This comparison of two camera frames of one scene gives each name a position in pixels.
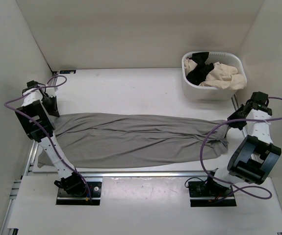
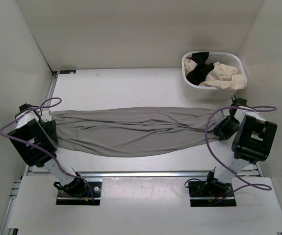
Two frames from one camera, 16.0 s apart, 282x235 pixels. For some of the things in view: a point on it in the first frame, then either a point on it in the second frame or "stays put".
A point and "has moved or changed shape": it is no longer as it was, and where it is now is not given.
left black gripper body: [50, 104] -> [52, 133]
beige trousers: [224, 77] stays put
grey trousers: [103, 139] has moved or changed shape
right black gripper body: [237, 115] -> [228, 126]
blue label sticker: [67, 72] stays put
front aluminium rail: [101, 175] stays put
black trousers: [198, 74] stays put
